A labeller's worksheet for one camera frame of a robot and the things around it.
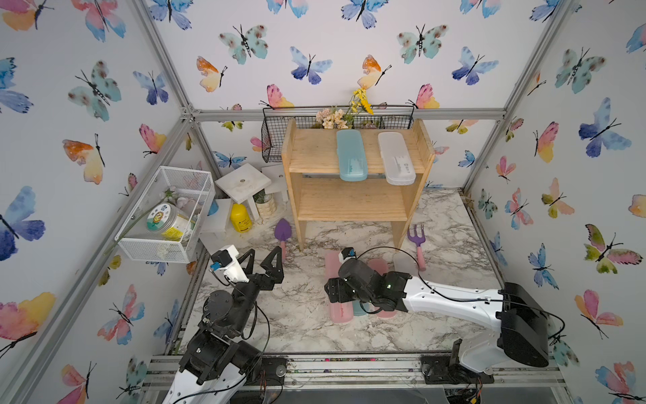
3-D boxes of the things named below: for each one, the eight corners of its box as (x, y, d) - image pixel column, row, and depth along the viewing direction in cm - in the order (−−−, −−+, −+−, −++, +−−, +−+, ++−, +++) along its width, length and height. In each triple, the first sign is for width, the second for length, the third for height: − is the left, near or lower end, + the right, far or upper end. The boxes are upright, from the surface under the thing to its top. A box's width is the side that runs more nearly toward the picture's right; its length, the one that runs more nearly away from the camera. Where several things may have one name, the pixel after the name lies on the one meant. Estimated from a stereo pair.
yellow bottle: (239, 235, 106) (229, 215, 96) (242, 224, 110) (233, 203, 99) (252, 235, 106) (243, 215, 96) (254, 224, 110) (246, 203, 99)
